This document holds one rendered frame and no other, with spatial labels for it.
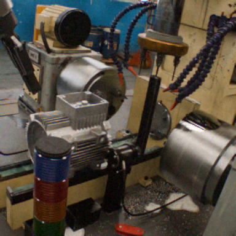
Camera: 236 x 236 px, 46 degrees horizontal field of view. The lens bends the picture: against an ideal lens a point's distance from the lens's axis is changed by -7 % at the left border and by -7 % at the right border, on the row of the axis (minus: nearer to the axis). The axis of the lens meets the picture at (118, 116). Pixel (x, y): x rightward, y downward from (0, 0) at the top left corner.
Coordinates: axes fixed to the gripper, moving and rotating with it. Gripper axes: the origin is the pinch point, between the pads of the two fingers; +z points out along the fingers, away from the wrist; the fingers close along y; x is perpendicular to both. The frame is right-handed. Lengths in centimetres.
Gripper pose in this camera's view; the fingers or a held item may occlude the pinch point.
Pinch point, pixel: (30, 80)
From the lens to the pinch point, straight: 81.6
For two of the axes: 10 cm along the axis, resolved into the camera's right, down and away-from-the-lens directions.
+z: 2.3, 7.1, 6.6
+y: -6.5, -4.0, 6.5
